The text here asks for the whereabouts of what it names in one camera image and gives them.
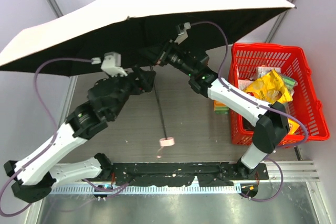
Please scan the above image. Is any pink folding umbrella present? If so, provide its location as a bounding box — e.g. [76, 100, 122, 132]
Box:
[0, 0, 297, 148]

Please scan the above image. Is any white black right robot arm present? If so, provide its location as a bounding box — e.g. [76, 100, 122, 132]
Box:
[138, 41, 290, 178]

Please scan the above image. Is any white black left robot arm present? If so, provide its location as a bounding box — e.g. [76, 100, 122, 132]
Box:
[4, 66, 156, 203]

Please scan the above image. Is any orange green carton box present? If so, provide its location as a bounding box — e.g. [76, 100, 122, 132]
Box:
[214, 101, 229, 114]

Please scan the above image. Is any red plastic basket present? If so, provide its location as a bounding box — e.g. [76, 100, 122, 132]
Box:
[228, 43, 330, 141]

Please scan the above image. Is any white wrapped packet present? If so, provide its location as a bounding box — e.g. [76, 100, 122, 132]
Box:
[255, 66, 281, 79]

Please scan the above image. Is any yellow chips bag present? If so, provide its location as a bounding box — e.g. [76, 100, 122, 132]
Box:
[243, 69, 293, 104]

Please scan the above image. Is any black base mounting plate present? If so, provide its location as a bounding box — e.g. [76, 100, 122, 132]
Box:
[112, 162, 269, 187]

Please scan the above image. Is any green snack packet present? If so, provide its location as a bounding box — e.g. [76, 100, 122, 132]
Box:
[281, 75, 298, 89]

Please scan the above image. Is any orange snack bag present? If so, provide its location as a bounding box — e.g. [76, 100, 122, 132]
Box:
[287, 118, 300, 135]

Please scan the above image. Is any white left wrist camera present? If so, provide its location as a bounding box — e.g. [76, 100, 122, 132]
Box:
[91, 52, 128, 77]

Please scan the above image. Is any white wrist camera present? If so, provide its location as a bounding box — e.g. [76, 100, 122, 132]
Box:
[91, 52, 128, 77]
[174, 22, 191, 45]

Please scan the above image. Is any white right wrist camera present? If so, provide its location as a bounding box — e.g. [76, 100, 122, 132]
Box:
[174, 22, 191, 45]

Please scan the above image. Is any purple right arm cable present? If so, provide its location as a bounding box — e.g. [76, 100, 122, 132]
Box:
[190, 20, 310, 202]

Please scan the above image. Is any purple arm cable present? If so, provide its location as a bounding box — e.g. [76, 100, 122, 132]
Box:
[190, 20, 310, 202]
[0, 57, 94, 216]

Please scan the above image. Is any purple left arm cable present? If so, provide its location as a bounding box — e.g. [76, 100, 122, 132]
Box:
[0, 57, 94, 216]

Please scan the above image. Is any white slotted cable duct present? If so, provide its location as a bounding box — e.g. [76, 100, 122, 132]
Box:
[51, 184, 242, 195]

